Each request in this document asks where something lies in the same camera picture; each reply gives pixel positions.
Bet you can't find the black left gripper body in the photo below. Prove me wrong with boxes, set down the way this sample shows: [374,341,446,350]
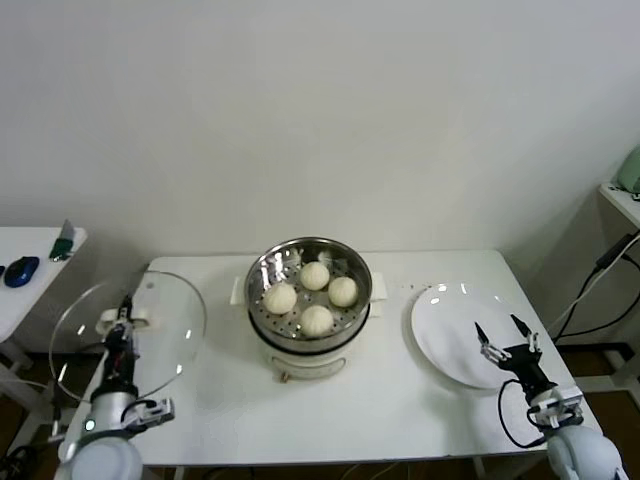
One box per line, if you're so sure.
[99,322,141,394]

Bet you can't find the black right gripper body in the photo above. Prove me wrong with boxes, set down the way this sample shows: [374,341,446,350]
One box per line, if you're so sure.
[499,344,556,396]

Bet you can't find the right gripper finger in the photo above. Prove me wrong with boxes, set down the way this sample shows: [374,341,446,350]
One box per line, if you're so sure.
[509,313,542,354]
[473,322,512,364]

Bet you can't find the round glass pot lid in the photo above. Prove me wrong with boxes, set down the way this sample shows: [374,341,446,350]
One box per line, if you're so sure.
[48,269,208,404]

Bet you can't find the white steamed baozi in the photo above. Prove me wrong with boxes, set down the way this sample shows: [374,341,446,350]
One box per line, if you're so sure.
[299,261,331,292]
[263,283,299,316]
[327,276,359,308]
[299,304,335,337]

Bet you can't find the steel perforated steamer basket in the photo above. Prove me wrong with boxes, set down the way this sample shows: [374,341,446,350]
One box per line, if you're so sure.
[243,237,374,351]

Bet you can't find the white round plate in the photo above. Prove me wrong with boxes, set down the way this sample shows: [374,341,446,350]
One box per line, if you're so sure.
[402,282,534,394]

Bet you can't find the green clip tool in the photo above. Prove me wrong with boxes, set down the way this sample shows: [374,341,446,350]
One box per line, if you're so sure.
[47,218,76,262]

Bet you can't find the blue computer mouse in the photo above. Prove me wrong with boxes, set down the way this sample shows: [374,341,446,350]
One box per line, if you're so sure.
[2,256,40,288]

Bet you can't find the white side table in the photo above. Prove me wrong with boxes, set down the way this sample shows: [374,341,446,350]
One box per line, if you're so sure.
[0,227,88,371]

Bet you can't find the white shelf table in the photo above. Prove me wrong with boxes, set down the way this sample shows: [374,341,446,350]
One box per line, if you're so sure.
[598,182,640,236]

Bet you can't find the white electric cooker base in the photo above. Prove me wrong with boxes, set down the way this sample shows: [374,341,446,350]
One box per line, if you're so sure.
[228,272,389,385]

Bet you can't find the pale green appliance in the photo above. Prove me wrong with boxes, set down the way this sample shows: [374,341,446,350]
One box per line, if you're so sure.
[613,147,640,194]

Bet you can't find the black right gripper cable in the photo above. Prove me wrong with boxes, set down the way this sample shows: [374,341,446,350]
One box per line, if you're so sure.
[498,377,546,449]

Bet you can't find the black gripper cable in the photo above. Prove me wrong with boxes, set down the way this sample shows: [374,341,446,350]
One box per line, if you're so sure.
[48,344,109,444]
[498,377,546,449]

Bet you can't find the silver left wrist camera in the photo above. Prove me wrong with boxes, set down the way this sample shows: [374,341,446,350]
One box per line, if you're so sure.
[130,397,177,427]

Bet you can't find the white wall cable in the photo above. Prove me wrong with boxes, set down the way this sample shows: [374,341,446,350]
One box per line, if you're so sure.
[549,244,640,329]

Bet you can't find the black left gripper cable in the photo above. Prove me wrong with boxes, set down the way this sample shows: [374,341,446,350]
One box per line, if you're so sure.
[48,344,109,444]

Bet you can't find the white floor cable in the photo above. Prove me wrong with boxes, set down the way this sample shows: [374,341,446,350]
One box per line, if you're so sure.
[0,377,64,446]

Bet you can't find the black power adapter cable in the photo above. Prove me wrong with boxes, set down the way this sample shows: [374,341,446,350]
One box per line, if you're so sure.
[549,232,640,341]

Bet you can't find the black floor cables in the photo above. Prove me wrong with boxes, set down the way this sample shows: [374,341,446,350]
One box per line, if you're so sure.
[0,444,39,480]

